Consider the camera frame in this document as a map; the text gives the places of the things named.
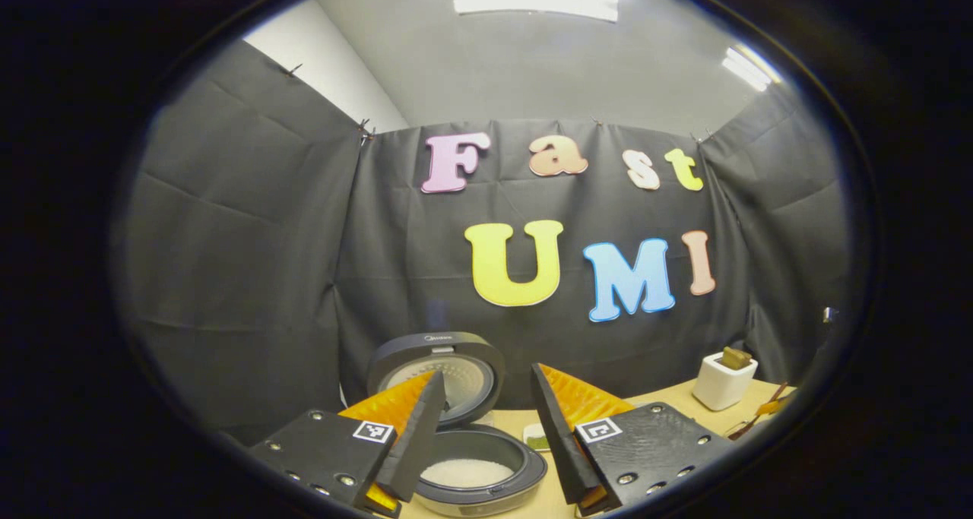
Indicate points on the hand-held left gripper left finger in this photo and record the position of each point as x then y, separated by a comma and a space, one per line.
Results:
416, 443

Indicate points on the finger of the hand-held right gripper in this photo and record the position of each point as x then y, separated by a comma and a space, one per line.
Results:
771, 407

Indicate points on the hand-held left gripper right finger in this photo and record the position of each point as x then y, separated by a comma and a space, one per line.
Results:
559, 443

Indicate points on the brown wooden spoon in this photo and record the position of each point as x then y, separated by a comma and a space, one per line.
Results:
749, 424

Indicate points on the grey silver rice cooker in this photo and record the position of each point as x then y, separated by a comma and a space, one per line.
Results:
433, 343

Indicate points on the white divided bean dish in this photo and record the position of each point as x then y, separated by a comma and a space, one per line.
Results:
537, 439

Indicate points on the white toaster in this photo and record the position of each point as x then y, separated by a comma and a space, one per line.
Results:
722, 386

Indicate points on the brown toast slice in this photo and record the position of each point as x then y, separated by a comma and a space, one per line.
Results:
736, 358

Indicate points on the black backdrop cloth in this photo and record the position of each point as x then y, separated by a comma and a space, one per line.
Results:
243, 261

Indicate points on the small ceiling light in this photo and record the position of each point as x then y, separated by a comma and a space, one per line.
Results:
749, 67

